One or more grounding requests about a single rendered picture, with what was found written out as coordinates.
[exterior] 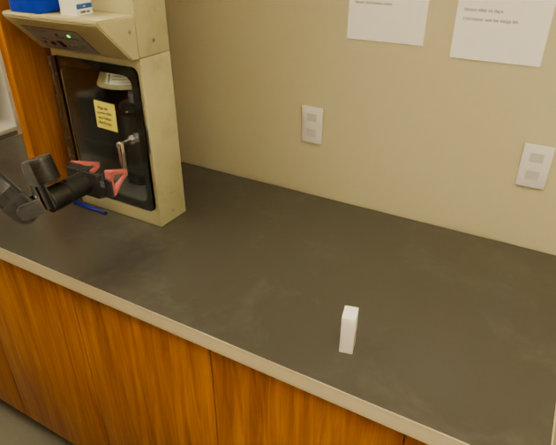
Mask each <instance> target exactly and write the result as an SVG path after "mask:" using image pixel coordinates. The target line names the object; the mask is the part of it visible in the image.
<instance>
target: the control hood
mask: <svg viewBox="0 0 556 445"><path fill-rule="evenodd" d="M2 14H3V15H4V17H5V18H7V19H8V20H9V21H10V22H11V23H12V24H13V25H15V26H16V27H17V28H19V29H20V30H21V31H22V32H24V33H25V34H26V35H28V36H29V37H30V38H31V39H33V40H34V41H35V42H37V43H38V44H39V45H40V46H41V47H43V48H50V49H59V48H52V47H47V46H46V45H45V44H43V43H42V42H41V41H39V40H38V39H37V38H36V37H34V36H33V35H32V34H31V33H29V32H28V31H27V30H26V29H25V28H24V27H23V26H37V27H43V28H50V29H57V30H64V31H71V32H76V33H77V34H78V35H80V36H81V37H82V38H83V39H84V40H85V41H86V42H87V43H88V44H90V45H91V46H92V47H93V48H94V49H95V50H96V51H97V52H98V53H100V55H99V54H93V53H87V52H81V51H75V50H69V49H60V50H67V51H72V52H79V53H84V54H90V55H96V56H102V57H113V58H119V59H124V60H131V61H134V60H137V59H139V52H138V45H137V38H136V32H135V25H134V17H133V16H132V15H130V14H121V13H112V12H104V11H93V13H90V14H86V15H81V16H70V15H61V11H53V12H47V13H42V14H35V13H27V12H19V11H11V10H7V11H3V12H2ZM22 25H23V26H22Z"/></svg>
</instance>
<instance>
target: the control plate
mask: <svg viewBox="0 0 556 445"><path fill-rule="evenodd" d="M22 26H23V25H22ZM23 27H24V28H25V29H26V30H27V31H28V32H29V33H31V34H32V35H33V36H34V37H36V38H37V39H38V40H39V41H41V42H42V43H43V44H45V45H46V46H47V47H52V48H59V49H69V50H75V51H81V52H87V53H93V54H99V55H100V53H98V52H97V51H96V50H95V49H94V48H93V47H92V46H91V45H90V44H88V43H87V42H86V41H85V40H84V39H83V38H82V37H81V36H80V35H78V34H77V33H76V32H71V31H64V30H57V29H50V28H43V27H37V26H23ZM55 34H58V36H56V35H55ZM66 35H69V36H70V37H71V38H69V37H68V36H66ZM45 41H47V42H48V43H46V42H45ZM51 41H53V42H55V43H56V45H53V44H52V43H51ZM58 41H61V42H63V43H64V44H65V45H66V46H67V47H68V48H67V47H64V46H62V45H61V44H60V43H59V42H58ZM68 43H70V44H71V46H70V47H69V46H68V45H69V44H68ZM75 44H76V45H78V47H77V48H76V47H75ZM82 45H83V46H85V48H83V49H82Z"/></svg>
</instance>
